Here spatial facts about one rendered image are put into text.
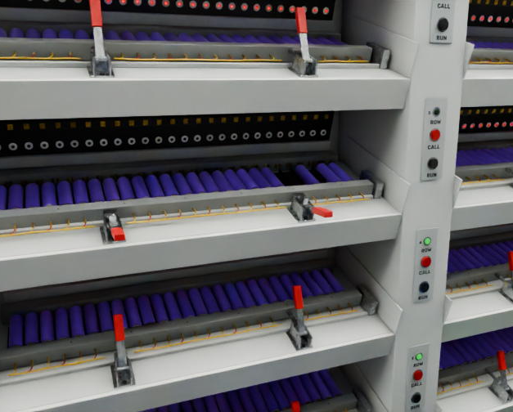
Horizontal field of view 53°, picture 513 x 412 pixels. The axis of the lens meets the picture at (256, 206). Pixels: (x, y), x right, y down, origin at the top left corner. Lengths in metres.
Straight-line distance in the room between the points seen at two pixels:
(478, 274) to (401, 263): 0.25
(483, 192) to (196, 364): 0.56
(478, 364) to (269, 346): 0.50
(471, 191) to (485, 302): 0.21
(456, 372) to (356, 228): 0.44
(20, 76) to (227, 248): 0.33
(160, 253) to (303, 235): 0.20
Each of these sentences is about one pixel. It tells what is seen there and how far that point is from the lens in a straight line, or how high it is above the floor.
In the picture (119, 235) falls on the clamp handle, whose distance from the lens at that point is 0.60.
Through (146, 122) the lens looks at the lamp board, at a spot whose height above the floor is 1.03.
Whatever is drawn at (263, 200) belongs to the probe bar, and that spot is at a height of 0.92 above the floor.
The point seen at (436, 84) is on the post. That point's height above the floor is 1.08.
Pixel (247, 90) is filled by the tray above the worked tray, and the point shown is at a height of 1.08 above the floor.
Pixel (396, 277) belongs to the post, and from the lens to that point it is 0.86.
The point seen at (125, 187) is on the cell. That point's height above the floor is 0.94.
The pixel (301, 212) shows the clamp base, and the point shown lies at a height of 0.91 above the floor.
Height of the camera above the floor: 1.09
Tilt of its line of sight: 13 degrees down
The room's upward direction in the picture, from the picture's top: straight up
